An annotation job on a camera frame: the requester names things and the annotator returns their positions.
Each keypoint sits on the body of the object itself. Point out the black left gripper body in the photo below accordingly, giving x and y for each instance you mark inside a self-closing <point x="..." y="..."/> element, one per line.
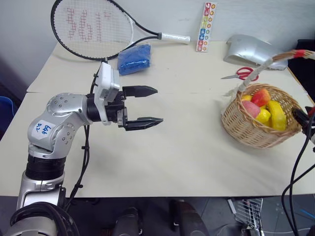
<point x="116" y="108"/>

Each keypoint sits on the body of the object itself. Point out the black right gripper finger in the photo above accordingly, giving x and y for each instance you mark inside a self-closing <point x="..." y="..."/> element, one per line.
<point x="300" y="116"/>

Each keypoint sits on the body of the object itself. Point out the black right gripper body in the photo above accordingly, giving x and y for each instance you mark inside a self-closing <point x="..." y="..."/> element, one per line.
<point x="310" y="124"/>

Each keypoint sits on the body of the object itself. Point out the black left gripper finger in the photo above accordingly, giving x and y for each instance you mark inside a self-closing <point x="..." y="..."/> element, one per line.
<point x="140" y="91"/>
<point x="142" y="123"/>

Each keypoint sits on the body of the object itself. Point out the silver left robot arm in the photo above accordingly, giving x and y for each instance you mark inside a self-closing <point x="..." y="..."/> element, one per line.
<point x="56" y="118"/>

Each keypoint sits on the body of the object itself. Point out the yellow banana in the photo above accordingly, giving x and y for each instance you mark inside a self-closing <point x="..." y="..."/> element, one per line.
<point x="278" y="115"/>

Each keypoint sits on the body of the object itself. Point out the blue folded cloth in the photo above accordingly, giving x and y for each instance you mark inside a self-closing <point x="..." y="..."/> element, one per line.
<point x="134" y="59"/>

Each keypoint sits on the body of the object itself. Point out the yellow lemon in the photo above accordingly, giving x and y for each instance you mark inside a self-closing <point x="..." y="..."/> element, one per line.
<point x="262" y="116"/>

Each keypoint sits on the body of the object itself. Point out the red yellow apple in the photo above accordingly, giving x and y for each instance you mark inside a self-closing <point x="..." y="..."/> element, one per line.
<point x="261" y="96"/>

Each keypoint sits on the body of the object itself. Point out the pink apple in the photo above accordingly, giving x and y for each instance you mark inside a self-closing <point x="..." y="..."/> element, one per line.
<point x="251" y="109"/>

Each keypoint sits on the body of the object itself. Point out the small orange yellow fruit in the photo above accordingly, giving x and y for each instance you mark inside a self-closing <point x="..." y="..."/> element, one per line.
<point x="246" y="97"/>

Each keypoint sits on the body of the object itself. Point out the silver robot shell cover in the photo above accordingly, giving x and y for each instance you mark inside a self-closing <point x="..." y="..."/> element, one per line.
<point x="251" y="50"/>

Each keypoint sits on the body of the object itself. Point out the colourful sticker strip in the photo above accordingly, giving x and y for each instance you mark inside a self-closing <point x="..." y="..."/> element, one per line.
<point x="205" y="29"/>

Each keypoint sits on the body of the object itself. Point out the black white tennis racket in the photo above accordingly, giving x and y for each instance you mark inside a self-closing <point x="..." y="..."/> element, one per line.
<point x="57" y="34"/>

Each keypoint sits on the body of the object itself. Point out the dark rounded shape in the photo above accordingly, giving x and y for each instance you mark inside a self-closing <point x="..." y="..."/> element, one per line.
<point x="129" y="221"/>
<point x="188" y="218"/>

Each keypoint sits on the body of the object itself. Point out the blue bin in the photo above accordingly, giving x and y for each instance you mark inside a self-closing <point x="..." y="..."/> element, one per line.
<point x="5" y="110"/>

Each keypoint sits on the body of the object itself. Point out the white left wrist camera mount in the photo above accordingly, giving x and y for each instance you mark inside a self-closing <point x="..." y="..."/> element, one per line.
<point x="105" y="81"/>

